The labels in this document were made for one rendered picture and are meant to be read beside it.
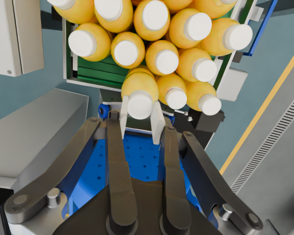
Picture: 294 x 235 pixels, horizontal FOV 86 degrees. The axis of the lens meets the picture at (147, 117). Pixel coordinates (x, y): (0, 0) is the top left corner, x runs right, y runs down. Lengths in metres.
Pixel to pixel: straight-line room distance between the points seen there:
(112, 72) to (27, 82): 1.28
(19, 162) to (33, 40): 0.55
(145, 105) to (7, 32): 0.25
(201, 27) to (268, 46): 1.49
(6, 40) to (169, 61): 0.27
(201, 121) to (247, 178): 2.08
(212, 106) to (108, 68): 0.32
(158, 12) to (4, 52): 0.26
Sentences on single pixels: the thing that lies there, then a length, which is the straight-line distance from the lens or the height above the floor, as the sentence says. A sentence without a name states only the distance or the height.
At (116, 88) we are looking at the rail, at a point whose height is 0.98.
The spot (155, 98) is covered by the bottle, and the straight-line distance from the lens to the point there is 0.27.
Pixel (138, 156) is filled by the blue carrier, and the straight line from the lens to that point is 0.38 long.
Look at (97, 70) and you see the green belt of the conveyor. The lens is 0.52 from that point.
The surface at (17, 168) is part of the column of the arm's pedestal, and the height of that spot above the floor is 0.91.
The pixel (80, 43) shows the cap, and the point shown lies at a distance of 0.30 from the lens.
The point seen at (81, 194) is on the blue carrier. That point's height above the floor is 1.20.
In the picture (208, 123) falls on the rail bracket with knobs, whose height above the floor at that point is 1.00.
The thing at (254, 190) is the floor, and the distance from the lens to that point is 2.75.
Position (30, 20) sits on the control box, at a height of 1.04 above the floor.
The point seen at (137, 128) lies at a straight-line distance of 0.40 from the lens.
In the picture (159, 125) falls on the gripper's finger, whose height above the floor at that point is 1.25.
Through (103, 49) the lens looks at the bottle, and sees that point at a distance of 0.34.
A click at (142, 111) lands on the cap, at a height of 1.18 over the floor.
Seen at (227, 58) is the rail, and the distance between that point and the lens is 0.49.
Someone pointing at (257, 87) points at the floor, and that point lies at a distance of 1.83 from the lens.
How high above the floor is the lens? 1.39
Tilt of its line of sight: 64 degrees down
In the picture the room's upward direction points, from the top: 174 degrees clockwise
